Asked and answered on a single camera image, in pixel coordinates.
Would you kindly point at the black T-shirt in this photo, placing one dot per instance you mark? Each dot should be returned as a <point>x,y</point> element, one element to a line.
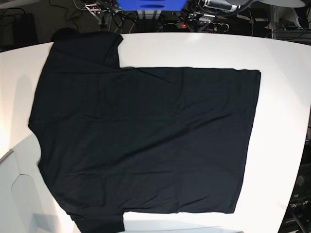
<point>153,140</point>

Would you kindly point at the black power strip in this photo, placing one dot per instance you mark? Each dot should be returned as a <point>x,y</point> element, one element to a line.
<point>181,26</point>

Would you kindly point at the blue plastic box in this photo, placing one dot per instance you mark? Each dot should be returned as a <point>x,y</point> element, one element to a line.
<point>163,5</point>

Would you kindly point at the black box with white lettering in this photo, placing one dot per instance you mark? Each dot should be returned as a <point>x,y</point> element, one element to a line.
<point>297,218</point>

